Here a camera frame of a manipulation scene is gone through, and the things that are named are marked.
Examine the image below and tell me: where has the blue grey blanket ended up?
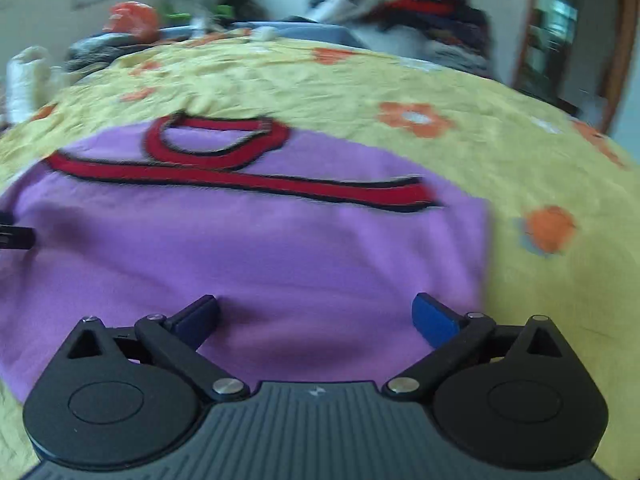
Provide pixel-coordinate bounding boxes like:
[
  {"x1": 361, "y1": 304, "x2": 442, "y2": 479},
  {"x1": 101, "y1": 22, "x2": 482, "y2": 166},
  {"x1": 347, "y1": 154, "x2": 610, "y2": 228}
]
[{"x1": 231, "y1": 22, "x2": 367, "y2": 49}]

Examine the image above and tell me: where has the white plastic bag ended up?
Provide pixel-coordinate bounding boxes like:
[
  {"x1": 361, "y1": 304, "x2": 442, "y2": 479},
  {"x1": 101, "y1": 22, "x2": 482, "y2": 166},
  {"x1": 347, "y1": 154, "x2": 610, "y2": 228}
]
[{"x1": 6, "y1": 46, "x2": 53, "y2": 125}]

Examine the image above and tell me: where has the orange plastic bag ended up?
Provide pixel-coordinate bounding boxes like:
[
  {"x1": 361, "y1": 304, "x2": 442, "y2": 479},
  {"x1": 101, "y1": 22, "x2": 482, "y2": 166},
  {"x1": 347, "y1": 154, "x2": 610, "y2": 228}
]
[{"x1": 103, "y1": 1, "x2": 160, "y2": 44}]

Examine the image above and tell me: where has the brown wooden door frame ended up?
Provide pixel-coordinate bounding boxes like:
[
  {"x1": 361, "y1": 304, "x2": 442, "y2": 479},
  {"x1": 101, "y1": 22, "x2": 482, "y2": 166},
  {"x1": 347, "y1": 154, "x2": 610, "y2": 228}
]
[{"x1": 512, "y1": 0, "x2": 639, "y2": 134}]

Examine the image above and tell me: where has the purple sweater with red trim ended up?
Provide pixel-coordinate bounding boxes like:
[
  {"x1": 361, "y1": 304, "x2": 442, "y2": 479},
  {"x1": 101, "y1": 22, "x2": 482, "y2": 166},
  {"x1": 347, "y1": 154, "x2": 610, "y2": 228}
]
[{"x1": 1, "y1": 114, "x2": 490, "y2": 398}]

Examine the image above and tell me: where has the pile of clothes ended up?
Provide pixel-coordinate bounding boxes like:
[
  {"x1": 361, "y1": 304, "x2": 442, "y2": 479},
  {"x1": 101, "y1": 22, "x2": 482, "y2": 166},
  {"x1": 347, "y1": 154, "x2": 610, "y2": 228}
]
[{"x1": 305, "y1": 0, "x2": 495, "y2": 79}]

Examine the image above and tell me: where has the yellow floral bed sheet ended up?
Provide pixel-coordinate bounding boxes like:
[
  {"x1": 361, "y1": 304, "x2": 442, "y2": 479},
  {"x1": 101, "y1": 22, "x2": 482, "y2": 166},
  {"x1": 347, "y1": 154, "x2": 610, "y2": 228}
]
[{"x1": 1, "y1": 36, "x2": 639, "y2": 479}]

